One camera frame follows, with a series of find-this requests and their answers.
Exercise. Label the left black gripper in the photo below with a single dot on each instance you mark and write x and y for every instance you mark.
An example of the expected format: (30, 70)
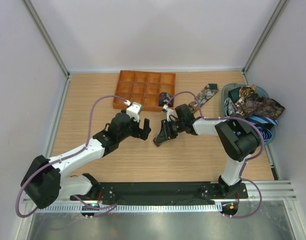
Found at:
(143, 133)

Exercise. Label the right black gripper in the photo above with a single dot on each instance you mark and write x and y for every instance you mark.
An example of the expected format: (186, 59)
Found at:
(166, 133)

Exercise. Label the brown floral tie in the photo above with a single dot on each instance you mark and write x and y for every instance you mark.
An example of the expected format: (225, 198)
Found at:
(203, 96)

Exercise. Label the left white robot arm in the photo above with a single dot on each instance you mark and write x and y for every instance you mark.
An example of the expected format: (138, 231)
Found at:
(47, 179)

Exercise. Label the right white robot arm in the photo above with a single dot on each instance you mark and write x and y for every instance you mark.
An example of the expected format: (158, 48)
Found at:
(239, 138)

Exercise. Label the rolled dark floral tie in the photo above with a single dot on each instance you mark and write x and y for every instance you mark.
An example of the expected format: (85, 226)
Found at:
(165, 98)

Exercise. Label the orange compartment tray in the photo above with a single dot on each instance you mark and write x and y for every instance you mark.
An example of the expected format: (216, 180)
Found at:
(145, 87)

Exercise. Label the grey patterned tie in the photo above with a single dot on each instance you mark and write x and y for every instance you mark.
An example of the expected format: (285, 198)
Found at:
(230, 109)

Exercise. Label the teal plastic basket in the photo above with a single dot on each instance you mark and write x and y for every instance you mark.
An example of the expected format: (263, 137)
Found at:
(256, 96)

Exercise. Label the dark green tie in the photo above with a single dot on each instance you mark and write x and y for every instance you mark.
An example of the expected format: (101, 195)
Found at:
(234, 94)

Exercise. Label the gold patterned tie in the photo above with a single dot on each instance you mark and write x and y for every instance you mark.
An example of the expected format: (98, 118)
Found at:
(246, 91)

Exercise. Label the dark brown paisley tie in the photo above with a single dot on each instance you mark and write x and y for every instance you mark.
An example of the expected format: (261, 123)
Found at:
(266, 107)

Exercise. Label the blue striped tie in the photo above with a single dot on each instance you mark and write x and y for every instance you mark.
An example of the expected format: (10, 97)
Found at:
(264, 125)

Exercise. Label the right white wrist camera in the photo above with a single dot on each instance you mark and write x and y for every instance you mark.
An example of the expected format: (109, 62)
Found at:
(170, 113)

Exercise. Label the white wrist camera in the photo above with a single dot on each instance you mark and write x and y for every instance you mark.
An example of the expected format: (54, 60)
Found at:
(170, 113)
(133, 110)

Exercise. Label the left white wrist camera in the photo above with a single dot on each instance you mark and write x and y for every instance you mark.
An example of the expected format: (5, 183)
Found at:
(133, 110)

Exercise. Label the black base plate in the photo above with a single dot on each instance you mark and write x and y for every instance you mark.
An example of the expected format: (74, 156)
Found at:
(163, 193)

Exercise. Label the white slotted cable duct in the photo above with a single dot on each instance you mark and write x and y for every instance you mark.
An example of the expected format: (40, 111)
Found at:
(80, 208)

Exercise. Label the aluminium frame rail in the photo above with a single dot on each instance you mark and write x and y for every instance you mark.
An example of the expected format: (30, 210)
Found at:
(276, 190)

